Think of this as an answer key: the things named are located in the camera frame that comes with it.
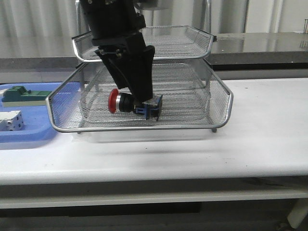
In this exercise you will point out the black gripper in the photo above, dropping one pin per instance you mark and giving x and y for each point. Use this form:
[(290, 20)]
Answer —
[(131, 70)]

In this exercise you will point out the red emergency stop button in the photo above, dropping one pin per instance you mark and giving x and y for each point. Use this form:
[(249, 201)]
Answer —
[(126, 103)]

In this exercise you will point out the silver mesh tray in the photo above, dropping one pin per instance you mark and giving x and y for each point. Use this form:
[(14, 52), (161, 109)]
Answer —
[(194, 97), (176, 109), (170, 42)]

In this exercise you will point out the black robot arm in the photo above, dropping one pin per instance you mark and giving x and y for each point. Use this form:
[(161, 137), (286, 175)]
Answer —
[(115, 27)]

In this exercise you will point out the blue plastic tray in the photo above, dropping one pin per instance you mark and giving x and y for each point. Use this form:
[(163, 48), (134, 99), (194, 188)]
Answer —
[(37, 125)]

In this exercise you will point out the green electrical module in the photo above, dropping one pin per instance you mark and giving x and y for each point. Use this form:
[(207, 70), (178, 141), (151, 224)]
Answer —
[(20, 96)]

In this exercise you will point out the white circuit breaker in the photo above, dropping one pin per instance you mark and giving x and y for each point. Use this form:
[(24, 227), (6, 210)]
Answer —
[(11, 121)]

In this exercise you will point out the grey stone counter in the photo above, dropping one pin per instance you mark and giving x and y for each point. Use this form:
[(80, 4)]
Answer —
[(233, 51)]

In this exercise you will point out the silver metal rack frame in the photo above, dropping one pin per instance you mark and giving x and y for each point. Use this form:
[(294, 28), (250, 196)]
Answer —
[(141, 5)]

